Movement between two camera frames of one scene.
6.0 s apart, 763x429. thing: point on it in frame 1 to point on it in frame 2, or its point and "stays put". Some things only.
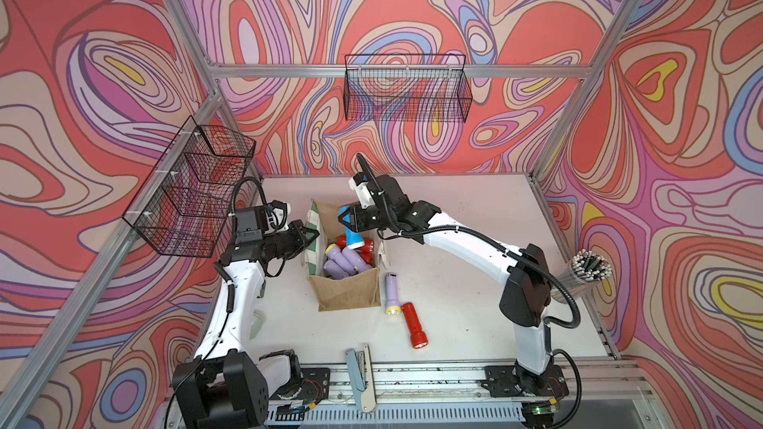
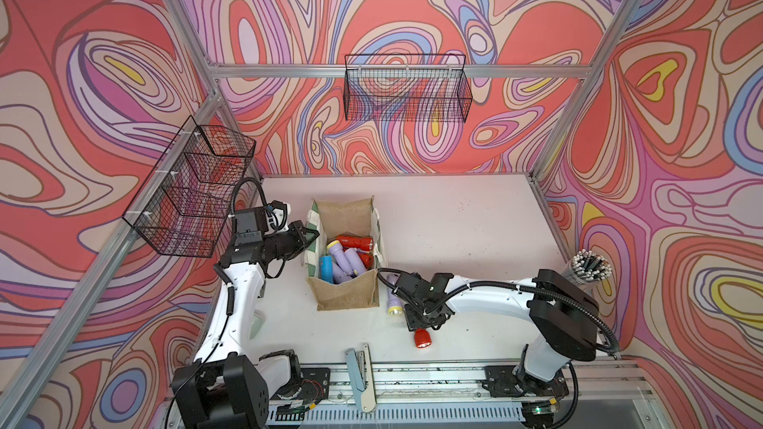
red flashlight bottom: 419,338 stays put
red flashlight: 368,247 stays put
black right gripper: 356,218 to 413,324
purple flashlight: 391,294 stays put
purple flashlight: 335,270 stays put
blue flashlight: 354,239 to 327,268
